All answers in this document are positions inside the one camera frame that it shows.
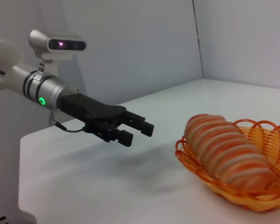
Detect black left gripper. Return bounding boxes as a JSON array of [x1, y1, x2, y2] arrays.
[[59, 93, 154, 147]]

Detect orange wire basket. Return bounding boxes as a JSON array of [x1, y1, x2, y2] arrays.
[[175, 119, 280, 212]]

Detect orange striped bread loaf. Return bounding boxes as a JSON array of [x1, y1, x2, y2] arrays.
[[185, 113, 275, 191]]

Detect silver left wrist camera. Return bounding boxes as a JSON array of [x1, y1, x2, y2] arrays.
[[29, 29, 87, 59]]

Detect left wrist camera mount bracket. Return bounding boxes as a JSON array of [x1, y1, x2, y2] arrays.
[[36, 52, 74, 128]]

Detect thin black left gripper cable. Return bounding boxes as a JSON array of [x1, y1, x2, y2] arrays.
[[51, 120, 87, 133]]

